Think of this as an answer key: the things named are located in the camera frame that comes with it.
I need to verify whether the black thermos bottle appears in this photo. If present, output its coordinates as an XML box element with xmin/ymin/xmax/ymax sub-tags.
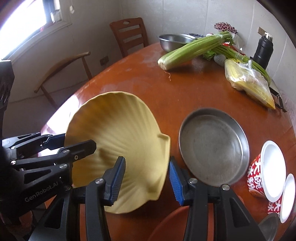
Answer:
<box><xmin>252</xmin><ymin>32</ymin><xmax>273</xmax><ymax>70</ymax></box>

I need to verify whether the yellow shell-shaped plate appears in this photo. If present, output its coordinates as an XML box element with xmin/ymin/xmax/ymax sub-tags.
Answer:
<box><xmin>65</xmin><ymin>91</ymin><xmax>171</xmax><ymax>214</ymax></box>

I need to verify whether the bagged yellow corn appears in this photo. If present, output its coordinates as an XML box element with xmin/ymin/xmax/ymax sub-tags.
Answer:
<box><xmin>224</xmin><ymin>59</ymin><xmax>275</xmax><ymax>109</ymax></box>

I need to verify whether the large celery bunch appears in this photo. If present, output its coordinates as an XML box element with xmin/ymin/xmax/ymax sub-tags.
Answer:
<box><xmin>158</xmin><ymin>31</ymin><xmax>233</xmax><ymax>71</ymax></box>

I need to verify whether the white foam-netted fruit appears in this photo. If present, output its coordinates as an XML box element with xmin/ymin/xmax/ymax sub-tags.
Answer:
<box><xmin>213</xmin><ymin>54</ymin><xmax>226</xmax><ymax>67</ymax></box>

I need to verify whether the steel mixing bowl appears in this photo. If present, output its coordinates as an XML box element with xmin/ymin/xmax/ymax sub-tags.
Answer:
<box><xmin>159</xmin><ymin>34</ymin><xmax>197</xmax><ymax>53</ymax></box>

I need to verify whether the thin celery bunch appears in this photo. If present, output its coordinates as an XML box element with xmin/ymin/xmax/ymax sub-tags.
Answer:
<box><xmin>203</xmin><ymin>45</ymin><xmax>271</xmax><ymax>85</ymax></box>

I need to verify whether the dark wooden slat chair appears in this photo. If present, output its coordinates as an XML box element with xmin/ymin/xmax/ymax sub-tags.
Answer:
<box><xmin>109</xmin><ymin>17</ymin><xmax>149</xmax><ymax>58</ymax></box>

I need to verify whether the small red noodle bowl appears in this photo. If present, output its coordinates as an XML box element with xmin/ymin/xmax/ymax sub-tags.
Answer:
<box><xmin>267</xmin><ymin>173</ymin><xmax>295</xmax><ymax>223</ymax></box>

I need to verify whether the light wooden armrest chair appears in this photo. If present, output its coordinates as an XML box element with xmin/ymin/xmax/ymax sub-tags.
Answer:
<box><xmin>33</xmin><ymin>51</ymin><xmax>93</xmax><ymax>110</ymax></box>

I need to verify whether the round steel pan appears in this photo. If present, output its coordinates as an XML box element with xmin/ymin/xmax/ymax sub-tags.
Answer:
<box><xmin>179</xmin><ymin>108</ymin><xmax>250</xmax><ymax>187</ymax></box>

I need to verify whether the large red noodle bowl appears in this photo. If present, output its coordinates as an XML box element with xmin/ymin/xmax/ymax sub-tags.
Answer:
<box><xmin>247</xmin><ymin>141</ymin><xmax>287</xmax><ymax>202</ymax></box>

